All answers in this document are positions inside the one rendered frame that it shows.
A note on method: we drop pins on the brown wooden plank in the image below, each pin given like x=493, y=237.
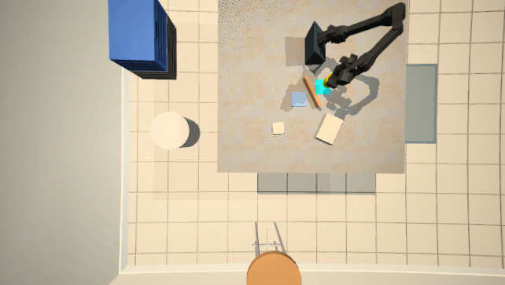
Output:
x=311, y=91

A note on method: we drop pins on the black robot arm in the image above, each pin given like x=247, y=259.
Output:
x=393, y=16

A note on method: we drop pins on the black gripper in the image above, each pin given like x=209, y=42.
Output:
x=333, y=78

